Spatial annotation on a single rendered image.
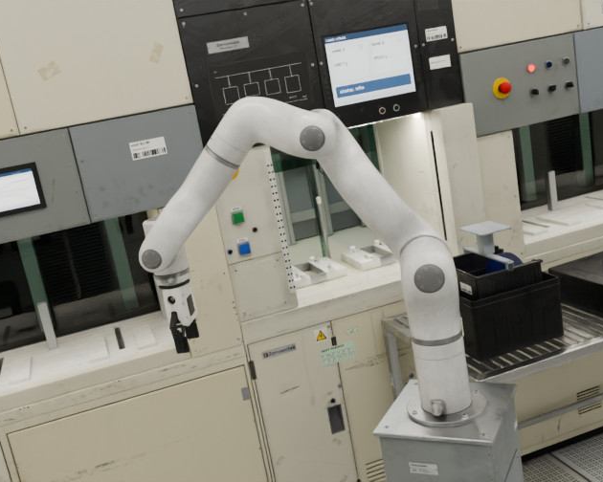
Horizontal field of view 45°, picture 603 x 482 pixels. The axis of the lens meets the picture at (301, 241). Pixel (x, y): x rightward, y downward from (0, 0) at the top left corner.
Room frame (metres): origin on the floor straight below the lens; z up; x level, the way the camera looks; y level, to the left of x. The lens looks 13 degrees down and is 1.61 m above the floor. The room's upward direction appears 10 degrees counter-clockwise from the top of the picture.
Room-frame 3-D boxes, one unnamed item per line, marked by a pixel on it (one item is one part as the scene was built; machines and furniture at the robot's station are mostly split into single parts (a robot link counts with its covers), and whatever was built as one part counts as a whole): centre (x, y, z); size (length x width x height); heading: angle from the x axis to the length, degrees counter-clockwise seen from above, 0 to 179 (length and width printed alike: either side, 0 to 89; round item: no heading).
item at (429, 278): (1.58, -0.27, 1.07); 0.19 x 0.12 x 0.24; 171
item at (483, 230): (1.99, -0.51, 0.93); 0.24 x 0.20 x 0.32; 15
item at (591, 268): (2.11, -0.93, 0.83); 0.29 x 0.29 x 0.13; 19
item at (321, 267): (2.56, -0.01, 0.89); 0.22 x 0.21 x 0.04; 16
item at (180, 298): (1.70, 0.32, 1.12); 0.10 x 0.07 x 0.11; 171
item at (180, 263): (1.70, 0.32, 1.26); 0.09 x 0.08 x 0.13; 171
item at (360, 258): (2.64, -0.27, 0.89); 0.22 x 0.21 x 0.04; 16
